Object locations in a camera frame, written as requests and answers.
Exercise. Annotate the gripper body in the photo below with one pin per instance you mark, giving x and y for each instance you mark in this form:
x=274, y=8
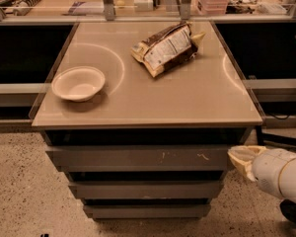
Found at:
x=268, y=170

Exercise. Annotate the grey top drawer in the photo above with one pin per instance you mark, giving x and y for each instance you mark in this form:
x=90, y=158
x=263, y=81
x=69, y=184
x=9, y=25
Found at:
x=139, y=158

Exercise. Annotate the grey drawer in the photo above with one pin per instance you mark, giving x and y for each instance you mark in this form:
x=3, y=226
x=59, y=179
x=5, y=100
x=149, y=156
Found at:
x=146, y=211
x=146, y=190
x=139, y=158

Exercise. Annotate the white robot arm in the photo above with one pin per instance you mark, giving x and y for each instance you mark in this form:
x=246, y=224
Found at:
x=273, y=169

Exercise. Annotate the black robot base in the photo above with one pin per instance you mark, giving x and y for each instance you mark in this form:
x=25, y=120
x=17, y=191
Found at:
x=288, y=209

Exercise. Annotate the grey drawer cabinet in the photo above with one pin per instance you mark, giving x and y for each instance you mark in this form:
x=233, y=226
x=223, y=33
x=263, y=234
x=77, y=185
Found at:
x=203, y=102

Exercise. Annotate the grey bottom drawer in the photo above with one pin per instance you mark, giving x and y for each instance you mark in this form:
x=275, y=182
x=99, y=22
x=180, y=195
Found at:
x=146, y=211

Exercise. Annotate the grey middle drawer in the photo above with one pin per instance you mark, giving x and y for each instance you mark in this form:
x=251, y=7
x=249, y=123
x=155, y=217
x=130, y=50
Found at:
x=146, y=190

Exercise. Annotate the crumpled snack bag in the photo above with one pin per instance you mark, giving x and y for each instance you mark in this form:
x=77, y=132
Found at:
x=172, y=46

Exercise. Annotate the white bowl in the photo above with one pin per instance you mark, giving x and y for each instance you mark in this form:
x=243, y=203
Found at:
x=78, y=84

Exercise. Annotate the white tissue box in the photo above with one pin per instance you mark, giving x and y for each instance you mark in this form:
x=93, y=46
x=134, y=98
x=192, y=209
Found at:
x=143, y=5

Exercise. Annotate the purple booklet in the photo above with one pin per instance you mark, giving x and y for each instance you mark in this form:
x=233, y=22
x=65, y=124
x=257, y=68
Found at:
x=84, y=8

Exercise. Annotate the black coiled cable tool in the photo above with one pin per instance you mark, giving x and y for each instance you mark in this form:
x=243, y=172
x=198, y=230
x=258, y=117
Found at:
x=24, y=7

